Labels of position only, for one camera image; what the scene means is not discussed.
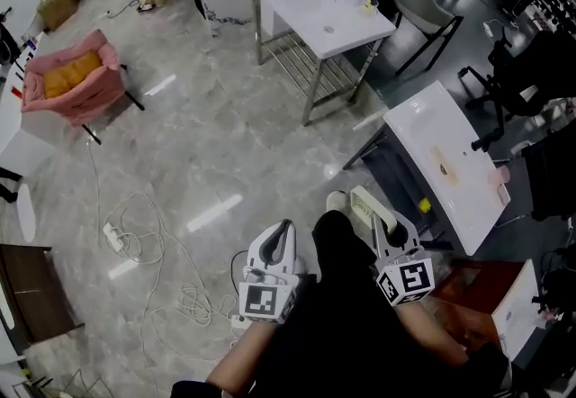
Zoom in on person's left forearm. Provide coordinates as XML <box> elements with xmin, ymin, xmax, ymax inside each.
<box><xmin>205</xmin><ymin>319</ymin><xmax>276</xmax><ymax>393</ymax></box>

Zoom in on dark brown wooden cabinet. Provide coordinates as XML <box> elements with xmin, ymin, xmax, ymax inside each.
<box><xmin>0</xmin><ymin>243</ymin><xmax>86</xmax><ymax>346</ymax></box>

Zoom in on brown cardboard box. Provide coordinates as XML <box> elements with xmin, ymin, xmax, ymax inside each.
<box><xmin>35</xmin><ymin>0</ymin><xmax>83</xmax><ymax>32</ymax></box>

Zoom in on person's white shoe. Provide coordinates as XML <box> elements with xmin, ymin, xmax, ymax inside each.
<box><xmin>325</xmin><ymin>190</ymin><xmax>348</xmax><ymax>213</ymax></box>

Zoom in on grey chair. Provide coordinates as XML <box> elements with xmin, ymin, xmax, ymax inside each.
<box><xmin>390</xmin><ymin>0</ymin><xmax>465</xmax><ymax>77</ymax></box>

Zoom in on pink soap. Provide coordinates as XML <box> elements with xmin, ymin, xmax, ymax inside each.
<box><xmin>487</xmin><ymin>165</ymin><xmax>512</xmax><ymax>186</ymax></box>

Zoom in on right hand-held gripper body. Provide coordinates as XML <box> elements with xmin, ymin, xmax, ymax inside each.
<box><xmin>370</xmin><ymin>246</ymin><xmax>436</xmax><ymax>308</ymax></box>

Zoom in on reddish brown wooden cabinet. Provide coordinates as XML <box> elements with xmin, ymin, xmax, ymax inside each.
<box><xmin>429</xmin><ymin>258</ymin><xmax>527</xmax><ymax>355</ymax></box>

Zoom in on black faucet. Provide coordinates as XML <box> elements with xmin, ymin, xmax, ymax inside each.
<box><xmin>470</xmin><ymin>126</ymin><xmax>504</xmax><ymax>153</ymax></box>

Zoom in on small white countertop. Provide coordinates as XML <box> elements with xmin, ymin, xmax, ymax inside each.
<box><xmin>490</xmin><ymin>258</ymin><xmax>541</xmax><ymax>362</ymax></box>

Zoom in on yellow cushion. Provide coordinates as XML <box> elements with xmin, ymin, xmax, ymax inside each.
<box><xmin>42</xmin><ymin>50</ymin><xmax>102</xmax><ymax>99</ymax></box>

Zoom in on person's right forearm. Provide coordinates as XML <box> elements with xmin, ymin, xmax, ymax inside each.
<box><xmin>394</xmin><ymin>300</ymin><xmax>470</xmax><ymax>366</ymax></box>

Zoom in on white cable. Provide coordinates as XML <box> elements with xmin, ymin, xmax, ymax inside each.
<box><xmin>85</xmin><ymin>139</ymin><xmax>242</xmax><ymax>370</ymax></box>

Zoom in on person's black trousers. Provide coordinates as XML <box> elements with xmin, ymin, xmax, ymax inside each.
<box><xmin>169</xmin><ymin>209</ymin><xmax>514</xmax><ymax>398</ymax></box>

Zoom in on white stained sink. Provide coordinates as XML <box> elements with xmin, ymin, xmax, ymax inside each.
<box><xmin>382</xmin><ymin>80</ymin><xmax>512</xmax><ymax>258</ymax></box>

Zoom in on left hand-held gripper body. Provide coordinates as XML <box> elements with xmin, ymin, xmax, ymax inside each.
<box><xmin>238</xmin><ymin>262</ymin><xmax>302</xmax><ymax>325</ymax></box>

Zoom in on pink armchair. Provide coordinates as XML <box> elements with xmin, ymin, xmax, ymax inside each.
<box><xmin>20</xmin><ymin>29</ymin><xmax>146</xmax><ymax>146</ymax></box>

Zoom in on black office chair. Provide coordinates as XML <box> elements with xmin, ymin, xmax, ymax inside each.
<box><xmin>457</xmin><ymin>29</ymin><xmax>576</xmax><ymax>141</ymax></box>

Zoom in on white table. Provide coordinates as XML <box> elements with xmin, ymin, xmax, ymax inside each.
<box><xmin>0</xmin><ymin>32</ymin><xmax>59</xmax><ymax>179</ymax></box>

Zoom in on white soap dish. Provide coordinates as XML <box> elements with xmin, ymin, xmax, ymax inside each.
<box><xmin>349</xmin><ymin>185</ymin><xmax>398</xmax><ymax>231</ymax></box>

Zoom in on white sink with metal stand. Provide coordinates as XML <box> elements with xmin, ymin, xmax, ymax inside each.
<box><xmin>248</xmin><ymin>0</ymin><xmax>398</xmax><ymax>127</ymax></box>

